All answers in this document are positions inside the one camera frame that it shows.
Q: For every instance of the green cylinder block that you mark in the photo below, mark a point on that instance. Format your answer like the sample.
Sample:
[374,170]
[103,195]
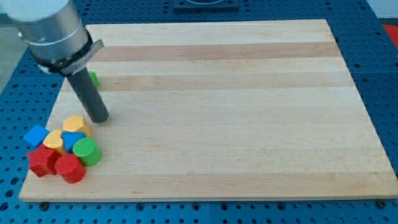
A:
[87,150]

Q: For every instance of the dark square mounting plate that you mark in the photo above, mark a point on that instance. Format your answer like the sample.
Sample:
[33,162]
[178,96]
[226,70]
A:
[183,5]

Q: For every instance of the blue triangle block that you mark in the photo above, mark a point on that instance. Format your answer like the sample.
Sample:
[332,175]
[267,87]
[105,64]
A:
[70,138]

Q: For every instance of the red star block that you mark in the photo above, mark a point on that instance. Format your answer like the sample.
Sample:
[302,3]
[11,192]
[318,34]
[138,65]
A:
[42,161]

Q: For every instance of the blue cube block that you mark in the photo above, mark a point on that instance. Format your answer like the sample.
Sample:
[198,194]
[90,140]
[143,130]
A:
[36,135]

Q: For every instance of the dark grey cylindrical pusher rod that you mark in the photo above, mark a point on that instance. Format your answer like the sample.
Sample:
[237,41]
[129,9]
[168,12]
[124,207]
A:
[89,96]

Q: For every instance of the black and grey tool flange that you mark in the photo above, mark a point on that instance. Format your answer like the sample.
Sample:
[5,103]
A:
[66,56]

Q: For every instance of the light wooden board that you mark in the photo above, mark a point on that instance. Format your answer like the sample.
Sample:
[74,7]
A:
[257,110]

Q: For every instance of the red cylinder block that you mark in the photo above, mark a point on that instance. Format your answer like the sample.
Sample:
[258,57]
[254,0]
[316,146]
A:
[70,168]

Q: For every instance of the yellow hexagon block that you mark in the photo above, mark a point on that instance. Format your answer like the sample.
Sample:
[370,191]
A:
[77,123]

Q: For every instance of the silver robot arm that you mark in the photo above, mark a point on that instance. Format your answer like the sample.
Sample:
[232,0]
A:
[43,21]

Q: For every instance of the yellow heart block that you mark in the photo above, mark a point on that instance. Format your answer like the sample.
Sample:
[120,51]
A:
[54,141]

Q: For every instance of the green star block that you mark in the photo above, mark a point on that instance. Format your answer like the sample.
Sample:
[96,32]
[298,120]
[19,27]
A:
[94,78]

